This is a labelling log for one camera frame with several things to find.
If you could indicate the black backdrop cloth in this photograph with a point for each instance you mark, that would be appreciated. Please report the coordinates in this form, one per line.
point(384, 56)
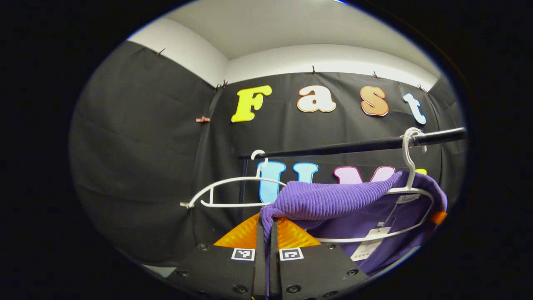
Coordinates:
point(137, 146)

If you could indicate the black clothes rail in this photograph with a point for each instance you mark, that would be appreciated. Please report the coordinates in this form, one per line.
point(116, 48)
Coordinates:
point(366, 146)

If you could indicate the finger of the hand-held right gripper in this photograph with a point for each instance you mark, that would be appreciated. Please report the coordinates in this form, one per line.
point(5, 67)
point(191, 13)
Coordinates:
point(439, 217)

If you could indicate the red clip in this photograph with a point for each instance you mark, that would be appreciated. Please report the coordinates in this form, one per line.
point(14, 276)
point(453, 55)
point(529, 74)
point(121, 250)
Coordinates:
point(203, 119)

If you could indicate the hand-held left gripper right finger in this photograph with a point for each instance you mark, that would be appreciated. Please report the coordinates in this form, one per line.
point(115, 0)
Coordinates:
point(316, 271)

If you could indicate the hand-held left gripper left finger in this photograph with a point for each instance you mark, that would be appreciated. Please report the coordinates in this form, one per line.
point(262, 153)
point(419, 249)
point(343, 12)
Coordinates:
point(216, 271)

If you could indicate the white plastic hanger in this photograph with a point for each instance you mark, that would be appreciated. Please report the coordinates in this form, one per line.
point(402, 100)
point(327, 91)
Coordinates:
point(237, 205)
point(406, 146)

